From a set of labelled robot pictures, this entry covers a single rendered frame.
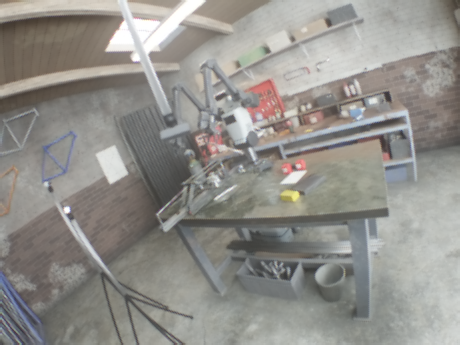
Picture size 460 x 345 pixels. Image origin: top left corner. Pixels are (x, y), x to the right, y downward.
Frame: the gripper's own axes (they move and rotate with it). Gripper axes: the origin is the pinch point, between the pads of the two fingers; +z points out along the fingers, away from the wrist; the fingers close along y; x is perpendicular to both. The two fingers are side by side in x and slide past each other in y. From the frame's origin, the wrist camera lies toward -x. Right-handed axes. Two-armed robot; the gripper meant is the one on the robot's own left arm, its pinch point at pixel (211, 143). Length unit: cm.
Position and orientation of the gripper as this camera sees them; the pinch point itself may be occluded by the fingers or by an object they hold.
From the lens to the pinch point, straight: 150.5
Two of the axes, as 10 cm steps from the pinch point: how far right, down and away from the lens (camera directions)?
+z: 0.3, 9.9, -1.2
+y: 6.8, -1.1, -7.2
